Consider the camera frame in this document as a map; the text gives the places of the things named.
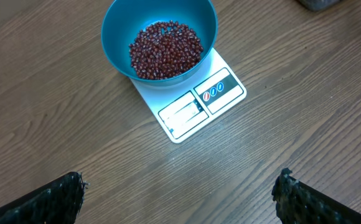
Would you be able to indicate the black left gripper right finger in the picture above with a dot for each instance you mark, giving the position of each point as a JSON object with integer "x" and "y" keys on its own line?
{"x": 298, "y": 203}

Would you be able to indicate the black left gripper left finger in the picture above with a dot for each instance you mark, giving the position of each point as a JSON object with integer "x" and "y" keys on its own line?
{"x": 59, "y": 201}

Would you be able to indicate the white digital kitchen scale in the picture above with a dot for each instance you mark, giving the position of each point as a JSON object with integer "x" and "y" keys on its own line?
{"x": 185, "y": 108}

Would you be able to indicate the blue bowl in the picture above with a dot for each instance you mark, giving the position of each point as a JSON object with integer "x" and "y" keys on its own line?
{"x": 125, "y": 18}

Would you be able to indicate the red beans in bowl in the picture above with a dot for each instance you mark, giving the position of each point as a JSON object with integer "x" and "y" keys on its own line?
{"x": 165, "y": 50}

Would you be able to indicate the clear plastic food container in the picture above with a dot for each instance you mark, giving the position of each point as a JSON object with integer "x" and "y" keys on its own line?
{"x": 318, "y": 5}

